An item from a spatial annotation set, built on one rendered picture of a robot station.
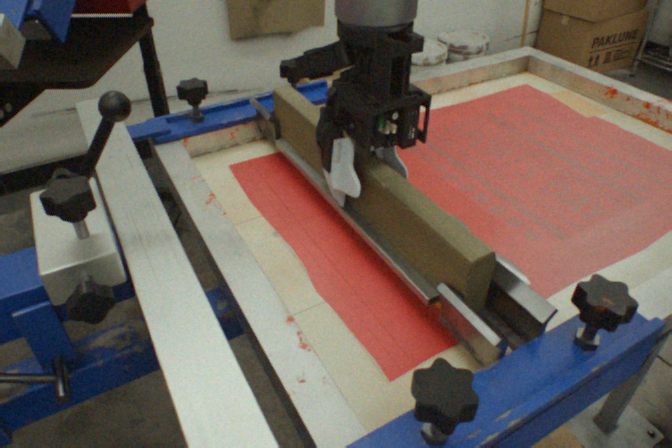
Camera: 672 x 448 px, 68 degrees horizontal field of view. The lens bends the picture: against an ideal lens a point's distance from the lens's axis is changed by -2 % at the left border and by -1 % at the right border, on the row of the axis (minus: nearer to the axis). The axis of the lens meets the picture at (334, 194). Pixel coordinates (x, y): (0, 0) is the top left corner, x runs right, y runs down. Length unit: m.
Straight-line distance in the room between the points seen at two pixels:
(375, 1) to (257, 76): 2.34
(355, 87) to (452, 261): 0.19
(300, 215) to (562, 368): 0.34
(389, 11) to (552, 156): 0.45
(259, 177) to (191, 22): 1.91
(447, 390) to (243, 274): 0.25
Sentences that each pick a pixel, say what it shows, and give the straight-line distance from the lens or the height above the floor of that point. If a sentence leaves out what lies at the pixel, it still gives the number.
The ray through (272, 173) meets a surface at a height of 0.96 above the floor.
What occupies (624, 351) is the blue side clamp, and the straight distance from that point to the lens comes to 0.48.
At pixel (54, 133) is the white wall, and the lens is 2.65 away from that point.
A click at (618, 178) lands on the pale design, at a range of 0.81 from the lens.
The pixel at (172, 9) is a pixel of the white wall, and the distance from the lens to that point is 2.54.
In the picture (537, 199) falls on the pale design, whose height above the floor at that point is 0.96.
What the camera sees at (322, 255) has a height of 0.96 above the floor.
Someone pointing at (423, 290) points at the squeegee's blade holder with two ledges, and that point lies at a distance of 0.49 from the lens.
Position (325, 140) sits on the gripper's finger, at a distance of 0.52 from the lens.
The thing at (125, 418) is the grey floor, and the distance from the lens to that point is 1.66.
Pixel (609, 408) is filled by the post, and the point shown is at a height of 0.09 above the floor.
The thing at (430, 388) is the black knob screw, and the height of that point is 1.06.
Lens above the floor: 1.34
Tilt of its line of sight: 35 degrees down
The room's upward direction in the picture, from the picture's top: straight up
